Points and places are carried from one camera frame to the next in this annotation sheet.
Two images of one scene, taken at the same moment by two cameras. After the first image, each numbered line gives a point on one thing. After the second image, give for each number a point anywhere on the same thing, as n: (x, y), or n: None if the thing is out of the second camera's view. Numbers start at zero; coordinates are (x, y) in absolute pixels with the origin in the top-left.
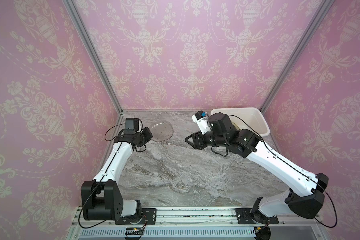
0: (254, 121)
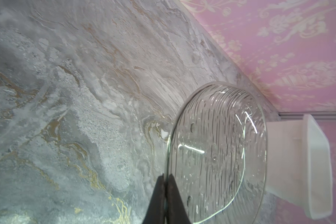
0: (299, 165)
